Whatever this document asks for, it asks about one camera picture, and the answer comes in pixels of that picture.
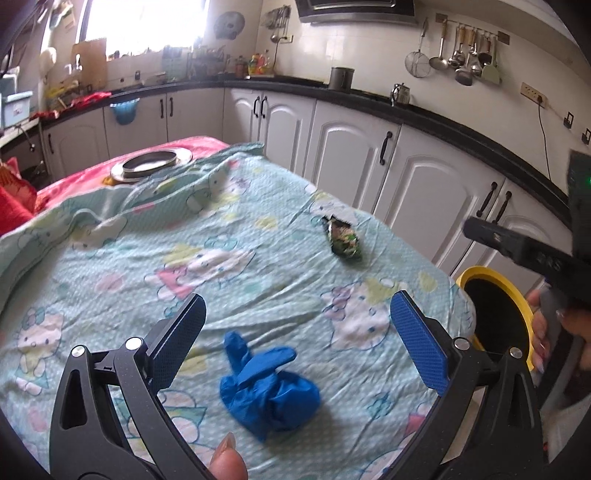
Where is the blue rubber glove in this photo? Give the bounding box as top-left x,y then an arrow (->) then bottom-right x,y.
219,331 -> 322,442

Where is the dark snack wrapper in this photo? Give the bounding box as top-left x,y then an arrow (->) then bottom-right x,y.
322,216 -> 362,260

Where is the yellow trash bin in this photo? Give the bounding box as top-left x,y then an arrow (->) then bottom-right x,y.
456,266 -> 535,371

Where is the black kitchen countertop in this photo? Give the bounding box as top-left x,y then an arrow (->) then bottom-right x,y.
40,77 -> 571,227

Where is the right hand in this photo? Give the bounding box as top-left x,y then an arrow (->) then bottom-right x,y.
527,289 -> 591,373

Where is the left hand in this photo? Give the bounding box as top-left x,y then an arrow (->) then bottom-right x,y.
208,432 -> 249,480

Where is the green spatula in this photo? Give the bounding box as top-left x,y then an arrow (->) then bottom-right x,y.
481,36 -> 502,85

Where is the small steel teapot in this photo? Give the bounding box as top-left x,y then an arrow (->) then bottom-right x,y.
390,83 -> 412,106

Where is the steel ladle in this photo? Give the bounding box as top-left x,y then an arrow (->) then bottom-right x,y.
429,20 -> 449,71

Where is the red floral cushion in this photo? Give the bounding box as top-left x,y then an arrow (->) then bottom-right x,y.
0,157 -> 37,235

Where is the light blue cartoon bedsheet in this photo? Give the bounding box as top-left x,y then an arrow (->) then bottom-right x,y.
1,145 -> 475,479

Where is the pink blanket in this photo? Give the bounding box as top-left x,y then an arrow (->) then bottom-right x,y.
34,136 -> 228,214

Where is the metal round tray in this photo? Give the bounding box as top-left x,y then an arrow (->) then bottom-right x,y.
110,148 -> 193,184

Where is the dark metal canister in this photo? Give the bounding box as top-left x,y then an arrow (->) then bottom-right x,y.
328,67 -> 355,93

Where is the black range hood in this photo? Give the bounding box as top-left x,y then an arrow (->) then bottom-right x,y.
295,0 -> 417,25

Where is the blue hanging cloth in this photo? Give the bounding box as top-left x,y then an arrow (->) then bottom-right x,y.
109,98 -> 140,126

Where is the white storage box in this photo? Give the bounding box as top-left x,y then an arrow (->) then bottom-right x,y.
1,91 -> 33,129

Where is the red cloth on counter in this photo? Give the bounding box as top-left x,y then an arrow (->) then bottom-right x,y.
63,91 -> 112,111

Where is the wall power socket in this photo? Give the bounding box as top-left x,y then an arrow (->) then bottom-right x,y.
520,82 -> 548,108

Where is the wire mesh strainer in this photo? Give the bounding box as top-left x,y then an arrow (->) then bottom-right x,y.
405,18 -> 432,79

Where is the wall fan vent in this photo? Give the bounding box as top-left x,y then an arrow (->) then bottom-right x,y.
213,11 -> 245,40

